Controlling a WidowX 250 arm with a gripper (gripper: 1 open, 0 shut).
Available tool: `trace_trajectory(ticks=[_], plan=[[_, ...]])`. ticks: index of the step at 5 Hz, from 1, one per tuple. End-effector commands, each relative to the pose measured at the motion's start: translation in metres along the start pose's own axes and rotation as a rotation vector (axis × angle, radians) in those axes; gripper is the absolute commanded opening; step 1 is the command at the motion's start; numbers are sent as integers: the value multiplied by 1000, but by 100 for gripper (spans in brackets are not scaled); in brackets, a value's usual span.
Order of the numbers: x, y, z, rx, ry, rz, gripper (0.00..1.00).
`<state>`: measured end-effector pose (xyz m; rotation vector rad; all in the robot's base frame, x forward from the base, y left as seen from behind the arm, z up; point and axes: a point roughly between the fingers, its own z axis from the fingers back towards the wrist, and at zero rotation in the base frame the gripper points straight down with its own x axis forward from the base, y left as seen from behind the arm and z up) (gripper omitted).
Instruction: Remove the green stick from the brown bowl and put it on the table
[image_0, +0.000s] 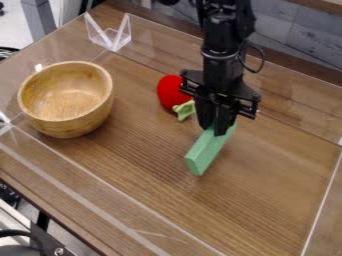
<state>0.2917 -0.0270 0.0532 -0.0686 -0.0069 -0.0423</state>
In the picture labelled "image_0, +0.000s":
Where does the black table leg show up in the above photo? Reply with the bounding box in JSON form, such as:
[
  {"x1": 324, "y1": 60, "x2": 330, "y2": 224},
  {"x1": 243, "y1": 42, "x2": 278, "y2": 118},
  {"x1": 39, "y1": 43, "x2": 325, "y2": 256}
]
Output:
[{"x1": 36, "y1": 212, "x2": 50, "y2": 231}]

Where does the red plush strawberry toy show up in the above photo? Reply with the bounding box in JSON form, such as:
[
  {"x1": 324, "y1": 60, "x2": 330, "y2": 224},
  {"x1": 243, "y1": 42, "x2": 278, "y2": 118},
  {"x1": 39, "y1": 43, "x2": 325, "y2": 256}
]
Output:
[{"x1": 157, "y1": 74, "x2": 195, "y2": 121}]

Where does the green rectangular stick block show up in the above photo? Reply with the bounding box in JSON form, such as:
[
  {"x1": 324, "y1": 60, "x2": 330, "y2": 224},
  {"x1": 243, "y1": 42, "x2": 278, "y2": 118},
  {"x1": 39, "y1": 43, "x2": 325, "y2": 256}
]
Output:
[{"x1": 185, "y1": 125, "x2": 237, "y2": 176}]

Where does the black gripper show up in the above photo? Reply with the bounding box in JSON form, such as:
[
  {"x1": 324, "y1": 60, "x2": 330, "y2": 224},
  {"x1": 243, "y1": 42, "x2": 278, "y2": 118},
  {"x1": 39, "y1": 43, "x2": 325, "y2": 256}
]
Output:
[{"x1": 181, "y1": 50, "x2": 262, "y2": 136}]

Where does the black cable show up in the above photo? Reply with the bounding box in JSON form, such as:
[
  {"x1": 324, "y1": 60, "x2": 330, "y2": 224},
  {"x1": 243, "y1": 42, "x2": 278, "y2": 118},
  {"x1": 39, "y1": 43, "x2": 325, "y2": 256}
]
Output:
[{"x1": 0, "y1": 229, "x2": 42, "y2": 256}]

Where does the grey post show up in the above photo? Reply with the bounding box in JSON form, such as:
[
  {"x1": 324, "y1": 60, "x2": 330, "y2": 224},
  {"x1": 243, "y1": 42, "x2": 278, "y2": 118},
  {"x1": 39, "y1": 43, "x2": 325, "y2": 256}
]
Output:
[{"x1": 20, "y1": 0, "x2": 56, "y2": 41}]

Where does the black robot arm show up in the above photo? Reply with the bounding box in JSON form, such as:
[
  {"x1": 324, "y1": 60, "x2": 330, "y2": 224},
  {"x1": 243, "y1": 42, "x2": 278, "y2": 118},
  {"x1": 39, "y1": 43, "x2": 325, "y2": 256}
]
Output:
[{"x1": 181, "y1": 0, "x2": 263, "y2": 136}]

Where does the brown wooden bowl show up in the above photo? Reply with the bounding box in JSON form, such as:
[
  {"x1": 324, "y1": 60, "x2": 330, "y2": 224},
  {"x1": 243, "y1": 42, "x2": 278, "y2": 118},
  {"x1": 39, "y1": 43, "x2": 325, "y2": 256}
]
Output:
[{"x1": 18, "y1": 61, "x2": 115, "y2": 138}]

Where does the clear acrylic corner bracket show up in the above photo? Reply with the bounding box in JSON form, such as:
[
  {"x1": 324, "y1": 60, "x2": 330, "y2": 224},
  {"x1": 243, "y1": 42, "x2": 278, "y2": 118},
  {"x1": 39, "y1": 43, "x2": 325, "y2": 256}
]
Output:
[{"x1": 84, "y1": 13, "x2": 132, "y2": 52}]

